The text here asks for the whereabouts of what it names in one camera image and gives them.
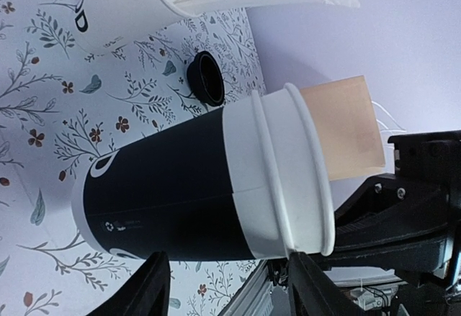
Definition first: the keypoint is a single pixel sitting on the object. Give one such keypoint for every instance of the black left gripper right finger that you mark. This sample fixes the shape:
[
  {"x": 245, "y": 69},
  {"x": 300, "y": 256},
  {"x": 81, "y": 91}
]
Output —
[{"x": 311, "y": 292}]

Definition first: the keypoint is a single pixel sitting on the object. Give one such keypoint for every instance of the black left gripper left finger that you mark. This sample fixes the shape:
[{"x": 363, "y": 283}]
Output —
[{"x": 146, "y": 292}]

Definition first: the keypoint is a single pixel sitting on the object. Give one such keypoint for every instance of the black and white coffee cup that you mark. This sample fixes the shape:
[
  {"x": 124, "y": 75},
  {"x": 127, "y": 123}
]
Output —
[{"x": 245, "y": 181}]

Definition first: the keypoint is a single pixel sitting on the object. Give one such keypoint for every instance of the black plastic cup lid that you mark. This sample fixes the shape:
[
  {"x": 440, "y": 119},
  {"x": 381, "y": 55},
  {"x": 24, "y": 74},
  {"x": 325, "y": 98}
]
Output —
[{"x": 205, "y": 79}]

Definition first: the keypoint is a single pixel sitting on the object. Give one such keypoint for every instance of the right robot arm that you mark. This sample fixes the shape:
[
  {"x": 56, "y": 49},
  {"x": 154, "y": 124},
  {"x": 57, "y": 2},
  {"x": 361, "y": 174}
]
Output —
[{"x": 407, "y": 221}]

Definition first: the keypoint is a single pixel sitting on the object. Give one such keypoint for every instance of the brown paper bag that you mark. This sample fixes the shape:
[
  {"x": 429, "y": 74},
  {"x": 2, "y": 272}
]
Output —
[{"x": 346, "y": 124}]

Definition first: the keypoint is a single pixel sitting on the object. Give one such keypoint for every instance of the white paper straw cup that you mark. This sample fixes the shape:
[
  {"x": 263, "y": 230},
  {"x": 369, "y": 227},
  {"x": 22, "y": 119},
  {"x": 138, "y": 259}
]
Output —
[{"x": 101, "y": 26}]

